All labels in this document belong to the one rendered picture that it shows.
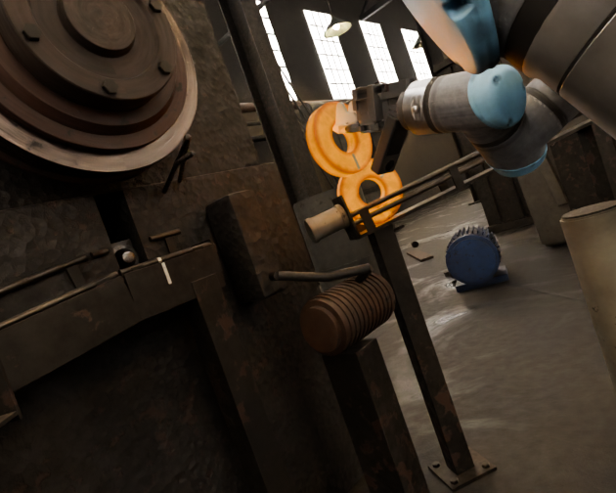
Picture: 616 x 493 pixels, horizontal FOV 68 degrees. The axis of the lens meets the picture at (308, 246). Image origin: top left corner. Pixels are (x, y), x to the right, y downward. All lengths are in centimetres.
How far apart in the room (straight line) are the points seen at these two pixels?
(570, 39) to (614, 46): 2
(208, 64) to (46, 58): 59
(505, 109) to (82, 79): 64
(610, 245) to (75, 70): 100
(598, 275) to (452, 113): 49
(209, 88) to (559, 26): 110
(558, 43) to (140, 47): 77
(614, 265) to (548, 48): 82
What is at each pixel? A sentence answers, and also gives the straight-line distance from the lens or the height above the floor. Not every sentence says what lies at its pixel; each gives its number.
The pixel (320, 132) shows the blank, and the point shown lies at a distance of 92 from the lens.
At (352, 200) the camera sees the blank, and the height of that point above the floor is 70.
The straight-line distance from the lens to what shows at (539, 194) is 331.
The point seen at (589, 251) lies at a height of 45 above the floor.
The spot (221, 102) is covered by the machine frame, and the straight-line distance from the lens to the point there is 129.
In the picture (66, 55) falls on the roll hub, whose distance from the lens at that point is 85.
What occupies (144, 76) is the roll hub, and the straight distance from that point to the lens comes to 88.
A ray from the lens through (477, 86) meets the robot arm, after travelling 73.
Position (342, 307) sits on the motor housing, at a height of 50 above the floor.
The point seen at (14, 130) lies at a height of 97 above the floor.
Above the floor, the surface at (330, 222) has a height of 67.
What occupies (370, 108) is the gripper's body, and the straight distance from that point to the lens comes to 86.
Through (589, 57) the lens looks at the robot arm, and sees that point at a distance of 26.
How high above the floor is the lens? 68
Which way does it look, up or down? 3 degrees down
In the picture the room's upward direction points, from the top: 19 degrees counter-clockwise
